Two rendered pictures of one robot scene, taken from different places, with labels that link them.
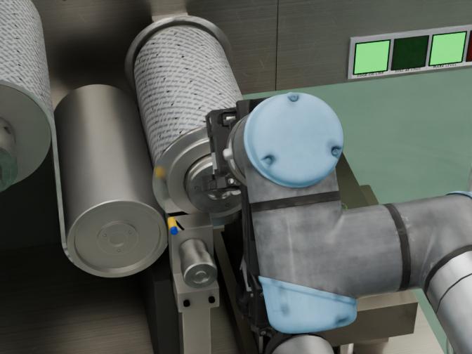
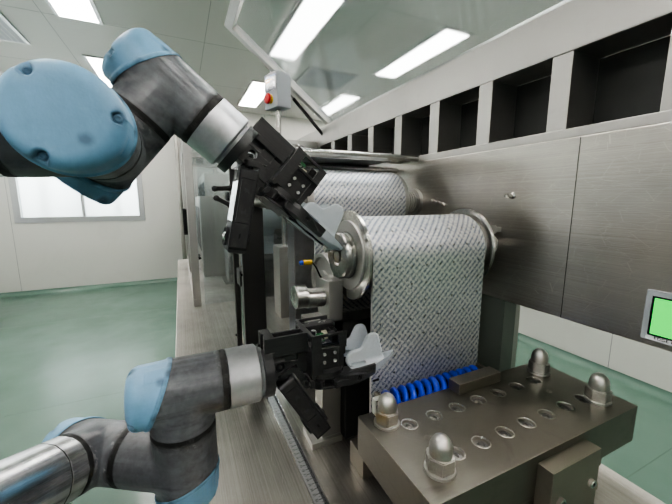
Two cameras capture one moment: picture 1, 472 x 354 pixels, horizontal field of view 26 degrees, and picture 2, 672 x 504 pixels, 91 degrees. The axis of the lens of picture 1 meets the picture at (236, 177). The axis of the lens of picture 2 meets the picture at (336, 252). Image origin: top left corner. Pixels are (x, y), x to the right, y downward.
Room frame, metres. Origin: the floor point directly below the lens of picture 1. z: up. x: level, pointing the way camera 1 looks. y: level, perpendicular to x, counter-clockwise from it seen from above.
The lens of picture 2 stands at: (0.80, -0.50, 1.34)
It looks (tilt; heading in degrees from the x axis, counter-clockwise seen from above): 9 degrees down; 77
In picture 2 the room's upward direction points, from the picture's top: straight up
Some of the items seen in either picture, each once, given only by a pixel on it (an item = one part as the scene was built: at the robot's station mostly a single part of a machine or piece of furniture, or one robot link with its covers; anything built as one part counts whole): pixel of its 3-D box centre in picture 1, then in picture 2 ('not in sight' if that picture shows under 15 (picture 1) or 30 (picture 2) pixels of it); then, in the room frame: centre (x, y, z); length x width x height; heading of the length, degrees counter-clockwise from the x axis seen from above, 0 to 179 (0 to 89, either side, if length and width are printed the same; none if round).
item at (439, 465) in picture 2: not in sight; (440, 452); (0.99, -0.20, 1.05); 0.04 x 0.04 x 0.04
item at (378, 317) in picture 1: (317, 230); (499, 428); (1.14, -0.12, 1.00); 0.40 x 0.16 x 0.06; 12
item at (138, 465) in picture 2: not in sight; (174, 459); (0.68, -0.08, 1.01); 0.11 x 0.08 x 0.11; 160
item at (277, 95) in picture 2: not in sight; (275, 91); (0.86, 0.57, 1.66); 0.07 x 0.07 x 0.10; 30
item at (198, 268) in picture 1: (199, 270); (299, 296); (0.86, 0.04, 1.18); 0.04 x 0.02 x 0.04; 102
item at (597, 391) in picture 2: not in sight; (598, 386); (1.31, -0.13, 1.05); 0.04 x 0.04 x 0.04
